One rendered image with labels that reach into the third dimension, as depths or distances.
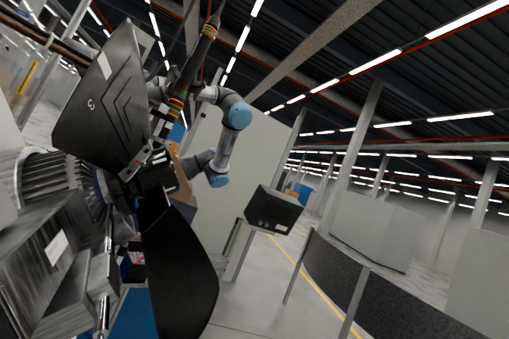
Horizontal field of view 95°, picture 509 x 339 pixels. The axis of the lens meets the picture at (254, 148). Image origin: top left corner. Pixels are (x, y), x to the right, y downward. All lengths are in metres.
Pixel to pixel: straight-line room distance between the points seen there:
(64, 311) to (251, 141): 2.50
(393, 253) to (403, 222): 1.17
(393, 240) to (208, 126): 9.00
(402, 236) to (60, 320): 10.63
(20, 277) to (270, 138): 2.67
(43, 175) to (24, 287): 0.28
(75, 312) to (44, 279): 0.06
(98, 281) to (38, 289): 0.08
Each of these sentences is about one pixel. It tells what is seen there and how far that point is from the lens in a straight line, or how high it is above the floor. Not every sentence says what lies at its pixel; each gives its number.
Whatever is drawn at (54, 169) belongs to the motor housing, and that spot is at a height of 1.16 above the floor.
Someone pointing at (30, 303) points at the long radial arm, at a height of 1.11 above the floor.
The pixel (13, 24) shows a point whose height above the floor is 1.36.
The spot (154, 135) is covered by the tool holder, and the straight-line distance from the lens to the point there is 0.68.
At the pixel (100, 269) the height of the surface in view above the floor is 1.09.
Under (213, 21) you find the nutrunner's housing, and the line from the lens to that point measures 0.78.
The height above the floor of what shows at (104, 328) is 1.07.
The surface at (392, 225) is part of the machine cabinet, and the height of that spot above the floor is 1.52.
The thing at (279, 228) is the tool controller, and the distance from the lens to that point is 1.32.
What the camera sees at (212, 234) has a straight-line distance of 2.85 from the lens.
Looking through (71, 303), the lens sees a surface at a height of 1.07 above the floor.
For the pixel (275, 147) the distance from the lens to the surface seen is 2.90.
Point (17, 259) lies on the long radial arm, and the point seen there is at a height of 1.14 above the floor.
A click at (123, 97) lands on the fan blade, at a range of 0.40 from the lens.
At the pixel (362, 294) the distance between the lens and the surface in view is 2.29.
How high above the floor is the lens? 1.29
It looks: 6 degrees up
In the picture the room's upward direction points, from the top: 23 degrees clockwise
